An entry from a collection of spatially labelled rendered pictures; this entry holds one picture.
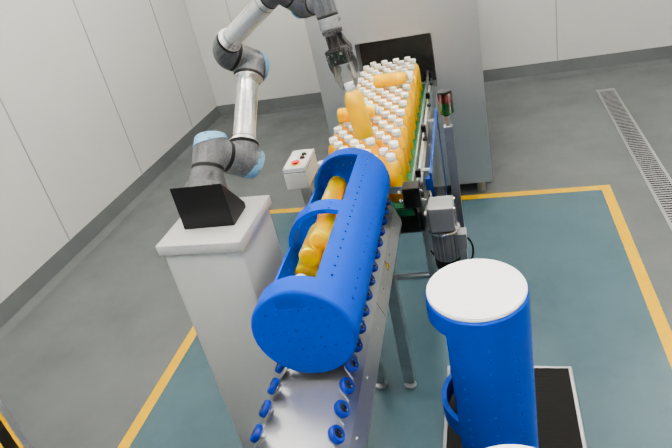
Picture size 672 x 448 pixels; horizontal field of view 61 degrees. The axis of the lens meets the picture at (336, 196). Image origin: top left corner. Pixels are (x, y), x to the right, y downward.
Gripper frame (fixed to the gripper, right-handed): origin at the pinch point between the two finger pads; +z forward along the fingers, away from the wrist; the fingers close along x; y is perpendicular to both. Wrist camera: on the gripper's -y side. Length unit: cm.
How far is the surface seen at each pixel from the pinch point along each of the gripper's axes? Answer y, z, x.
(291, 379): 79, 61, -21
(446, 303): 65, 54, 23
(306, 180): -21, 38, -35
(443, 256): -23, 87, 13
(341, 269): 69, 36, -1
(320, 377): 79, 62, -13
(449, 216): -20, 67, 20
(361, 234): 48, 37, 1
